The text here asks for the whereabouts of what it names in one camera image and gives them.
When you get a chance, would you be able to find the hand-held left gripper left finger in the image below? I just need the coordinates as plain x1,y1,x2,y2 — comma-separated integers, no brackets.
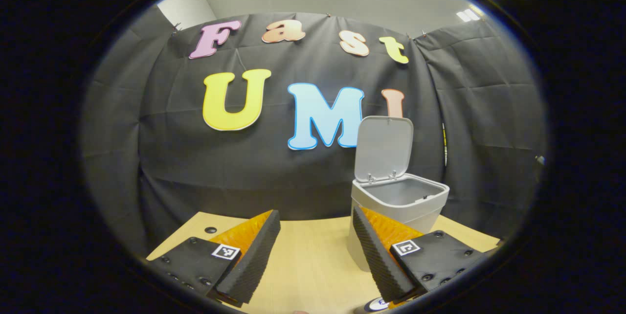
146,209,282,308

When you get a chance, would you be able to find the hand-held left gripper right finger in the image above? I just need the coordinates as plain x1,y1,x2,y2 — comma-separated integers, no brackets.
352,204,490,305

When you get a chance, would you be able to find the blue white pop can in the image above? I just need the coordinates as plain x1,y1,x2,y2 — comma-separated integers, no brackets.
355,296,392,314

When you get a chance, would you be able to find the white desktop garbage bin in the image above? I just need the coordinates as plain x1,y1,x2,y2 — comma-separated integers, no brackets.
347,115,450,273

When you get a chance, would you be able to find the wooden desktop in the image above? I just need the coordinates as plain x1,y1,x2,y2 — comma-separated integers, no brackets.
146,211,502,314

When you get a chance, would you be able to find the black backdrop cloth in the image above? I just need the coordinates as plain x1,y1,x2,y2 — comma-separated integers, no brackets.
81,5,547,256

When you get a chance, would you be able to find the small ceiling light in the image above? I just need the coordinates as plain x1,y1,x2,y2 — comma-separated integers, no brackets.
456,8,484,23

